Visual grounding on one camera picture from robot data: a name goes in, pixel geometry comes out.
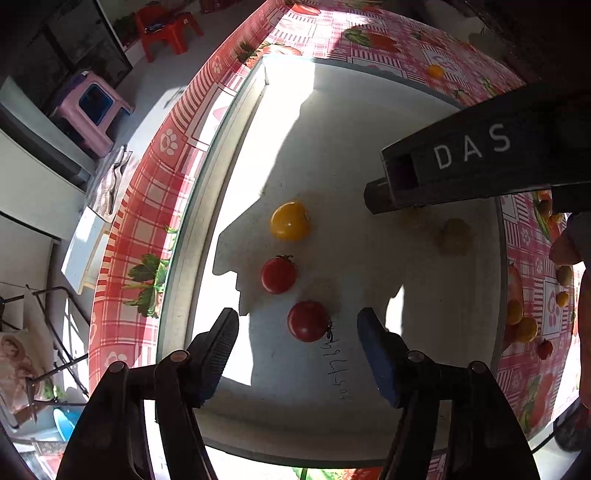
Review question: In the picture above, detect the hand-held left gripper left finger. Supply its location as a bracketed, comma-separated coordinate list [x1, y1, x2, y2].
[55, 307, 241, 480]

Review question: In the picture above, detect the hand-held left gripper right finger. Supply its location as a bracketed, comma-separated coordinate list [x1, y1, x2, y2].
[356, 307, 541, 480]

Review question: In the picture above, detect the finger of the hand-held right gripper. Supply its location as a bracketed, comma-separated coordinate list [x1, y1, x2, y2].
[364, 177, 398, 216]

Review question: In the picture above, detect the white tray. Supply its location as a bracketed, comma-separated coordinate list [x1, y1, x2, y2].
[156, 57, 508, 463]

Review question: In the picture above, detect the person's right hand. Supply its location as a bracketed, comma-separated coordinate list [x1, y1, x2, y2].
[549, 213, 591, 267]

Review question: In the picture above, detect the metal folding rack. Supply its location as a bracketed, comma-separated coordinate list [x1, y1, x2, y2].
[0, 285, 90, 421]

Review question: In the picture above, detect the blue bowl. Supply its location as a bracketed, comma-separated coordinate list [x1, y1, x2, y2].
[52, 407, 85, 443]

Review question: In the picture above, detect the red checked strawberry tablecloth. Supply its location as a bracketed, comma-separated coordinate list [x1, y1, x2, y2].
[88, 0, 583, 480]

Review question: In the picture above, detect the grey checked rag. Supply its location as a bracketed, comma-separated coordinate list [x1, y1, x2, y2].
[87, 145, 134, 215]

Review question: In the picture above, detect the orange plastic chair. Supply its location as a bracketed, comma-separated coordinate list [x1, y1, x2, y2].
[134, 4, 205, 63]

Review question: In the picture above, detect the pink plastic stool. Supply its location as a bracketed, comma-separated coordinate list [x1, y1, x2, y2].
[50, 70, 136, 158]

